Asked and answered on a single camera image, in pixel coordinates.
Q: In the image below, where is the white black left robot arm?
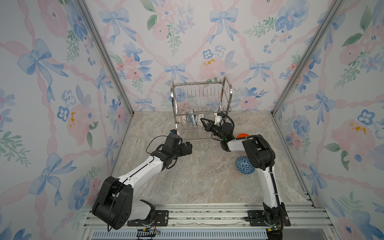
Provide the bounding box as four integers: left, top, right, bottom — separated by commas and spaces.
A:
92, 130, 193, 230

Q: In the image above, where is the aluminium corner post right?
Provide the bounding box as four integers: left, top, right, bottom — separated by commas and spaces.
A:
271, 0, 345, 117

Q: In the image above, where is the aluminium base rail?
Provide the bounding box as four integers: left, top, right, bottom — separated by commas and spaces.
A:
78, 201, 340, 240

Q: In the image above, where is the orange plastic bowl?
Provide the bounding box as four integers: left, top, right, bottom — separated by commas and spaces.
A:
237, 134, 250, 139

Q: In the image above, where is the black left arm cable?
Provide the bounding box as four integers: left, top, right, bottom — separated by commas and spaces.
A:
145, 134, 181, 170

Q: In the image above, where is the blue geometric pattern bowl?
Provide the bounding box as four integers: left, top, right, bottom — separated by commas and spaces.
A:
235, 156, 255, 175

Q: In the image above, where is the aluminium corner post left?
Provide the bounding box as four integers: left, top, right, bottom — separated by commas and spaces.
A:
74, 0, 134, 117

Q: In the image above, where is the aluminium corner post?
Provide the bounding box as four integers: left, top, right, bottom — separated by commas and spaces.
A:
74, 0, 134, 117
271, 0, 345, 117

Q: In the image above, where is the maroon white pattern bowl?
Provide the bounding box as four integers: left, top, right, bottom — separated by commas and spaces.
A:
180, 115, 188, 126

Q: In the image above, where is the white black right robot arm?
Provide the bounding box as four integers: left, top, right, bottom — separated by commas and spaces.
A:
201, 114, 287, 231

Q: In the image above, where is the blue floral bowl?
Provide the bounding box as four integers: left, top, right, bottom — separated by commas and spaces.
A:
186, 114, 197, 126

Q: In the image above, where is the green pattern bowl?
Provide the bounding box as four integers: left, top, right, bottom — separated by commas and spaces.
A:
196, 114, 204, 128

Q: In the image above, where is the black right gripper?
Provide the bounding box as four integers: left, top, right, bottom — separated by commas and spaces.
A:
202, 117, 227, 142

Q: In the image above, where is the steel wire dish rack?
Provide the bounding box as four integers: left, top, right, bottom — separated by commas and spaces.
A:
170, 76, 233, 141

